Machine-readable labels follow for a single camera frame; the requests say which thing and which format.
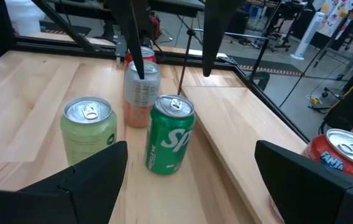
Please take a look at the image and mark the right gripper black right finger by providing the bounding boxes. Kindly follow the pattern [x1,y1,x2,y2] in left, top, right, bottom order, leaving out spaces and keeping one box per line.
[254,139,353,224]

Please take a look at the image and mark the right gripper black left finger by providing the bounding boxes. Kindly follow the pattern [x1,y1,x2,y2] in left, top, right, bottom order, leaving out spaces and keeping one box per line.
[0,140,129,224]

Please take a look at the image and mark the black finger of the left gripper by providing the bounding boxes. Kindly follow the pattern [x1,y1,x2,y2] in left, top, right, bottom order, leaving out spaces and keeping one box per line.
[201,0,246,77]
[106,0,151,80]

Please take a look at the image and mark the red can black label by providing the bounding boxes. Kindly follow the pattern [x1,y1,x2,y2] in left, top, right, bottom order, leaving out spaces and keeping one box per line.
[124,45,158,68]

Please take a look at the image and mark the red Fanta can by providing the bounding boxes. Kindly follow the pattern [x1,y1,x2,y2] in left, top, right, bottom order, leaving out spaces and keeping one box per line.
[302,128,353,184]

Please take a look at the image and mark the lime green can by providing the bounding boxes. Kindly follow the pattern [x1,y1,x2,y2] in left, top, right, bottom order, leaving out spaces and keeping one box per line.
[60,96,117,166]

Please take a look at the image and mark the green Sprite can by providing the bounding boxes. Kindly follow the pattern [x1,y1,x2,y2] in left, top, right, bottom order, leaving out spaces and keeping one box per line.
[145,94,196,175]

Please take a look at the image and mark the black desk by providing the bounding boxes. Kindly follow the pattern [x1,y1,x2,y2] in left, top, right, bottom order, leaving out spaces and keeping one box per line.
[55,0,207,19]

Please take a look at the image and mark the black rolling chair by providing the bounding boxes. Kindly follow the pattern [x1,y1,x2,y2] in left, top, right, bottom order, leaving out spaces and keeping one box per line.
[250,0,294,53]

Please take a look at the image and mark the white tower fan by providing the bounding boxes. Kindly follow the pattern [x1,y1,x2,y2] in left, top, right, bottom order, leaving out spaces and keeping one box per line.
[290,11,326,60]

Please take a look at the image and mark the white bag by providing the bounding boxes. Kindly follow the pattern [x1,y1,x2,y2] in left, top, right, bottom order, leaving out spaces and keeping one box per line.
[4,0,46,35]

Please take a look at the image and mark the colourful poster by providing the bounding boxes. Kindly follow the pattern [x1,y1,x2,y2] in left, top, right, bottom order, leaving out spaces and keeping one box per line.
[318,0,353,37]

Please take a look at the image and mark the black aluminium table frame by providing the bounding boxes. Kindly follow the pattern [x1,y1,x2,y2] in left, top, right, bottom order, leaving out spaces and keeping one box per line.
[0,0,311,144]

